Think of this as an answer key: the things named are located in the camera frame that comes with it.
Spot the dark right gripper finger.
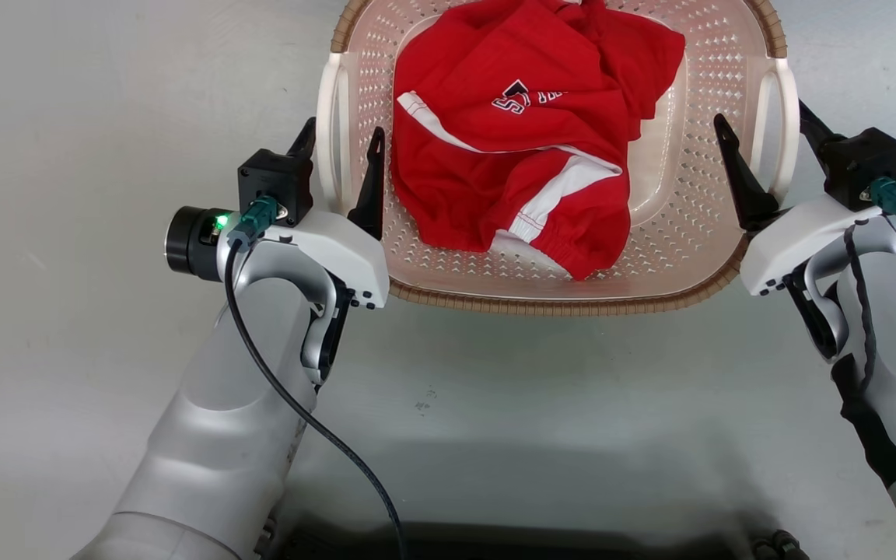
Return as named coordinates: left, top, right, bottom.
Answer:
left=797, top=100, right=839, bottom=161
left=713, top=114, right=780, bottom=233

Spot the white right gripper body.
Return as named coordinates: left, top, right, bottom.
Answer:
left=739, top=194, right=884, bottom=297

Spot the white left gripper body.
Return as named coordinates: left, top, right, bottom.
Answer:
left=260, top=208, right=391, bottom=311

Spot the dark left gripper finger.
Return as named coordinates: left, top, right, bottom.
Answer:
left=348, top=127, right=387, bottom=240
left=288, top=117, right=317, bottom=157

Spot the pink perforated plastic laundry basket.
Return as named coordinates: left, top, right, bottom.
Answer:
left=316, top=0, right=800, bottom=317

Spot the red garment with white trim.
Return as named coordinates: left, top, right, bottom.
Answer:
left=390, top=0, right=687, bottom=282

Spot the black braided cable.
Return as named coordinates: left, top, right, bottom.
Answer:
left=842, top=220, right=879, bottom=394

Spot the black strap on arm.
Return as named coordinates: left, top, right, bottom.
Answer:
left=831, top=353, right=896, bottom=490

